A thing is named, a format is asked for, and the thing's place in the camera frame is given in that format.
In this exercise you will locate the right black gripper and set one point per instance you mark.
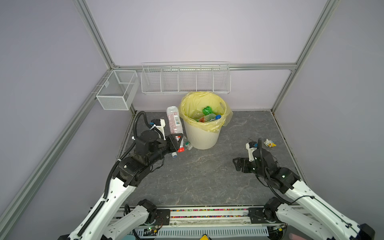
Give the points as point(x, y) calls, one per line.
point(246, 162)

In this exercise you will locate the clear bottle blue tint red cap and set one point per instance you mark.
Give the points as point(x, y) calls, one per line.
point(208, 118)

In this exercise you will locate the yellow plastic bin liner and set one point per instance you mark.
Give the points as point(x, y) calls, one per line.
point(196, 101)

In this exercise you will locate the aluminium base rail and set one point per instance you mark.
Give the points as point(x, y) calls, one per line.
point(220, 216)

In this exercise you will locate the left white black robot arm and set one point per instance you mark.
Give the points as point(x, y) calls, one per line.
point(150, 144)

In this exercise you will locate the long white wire basket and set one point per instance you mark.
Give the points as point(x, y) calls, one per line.
point(184, 77)

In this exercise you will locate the cream plastic waste bin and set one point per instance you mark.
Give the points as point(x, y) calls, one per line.
point(199, 138)

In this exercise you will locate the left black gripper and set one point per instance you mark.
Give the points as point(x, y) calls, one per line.
point(171, 139)

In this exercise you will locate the small yellow white toy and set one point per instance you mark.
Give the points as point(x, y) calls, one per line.
point(269, 143)

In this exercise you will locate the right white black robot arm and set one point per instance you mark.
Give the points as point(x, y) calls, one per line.
point(294, 203)

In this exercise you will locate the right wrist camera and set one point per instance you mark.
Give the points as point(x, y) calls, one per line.
point(251, 147)

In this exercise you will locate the green soda bottle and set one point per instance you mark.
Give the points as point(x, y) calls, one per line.
point(207, 111)

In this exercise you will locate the white bottle red cap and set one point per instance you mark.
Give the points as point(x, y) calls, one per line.
point(175, 125)

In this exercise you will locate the white mesh box basket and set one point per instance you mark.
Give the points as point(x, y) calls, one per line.
point(118, 90)

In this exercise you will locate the clear bottle green collar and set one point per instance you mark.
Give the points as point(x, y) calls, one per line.
point(187, 144)

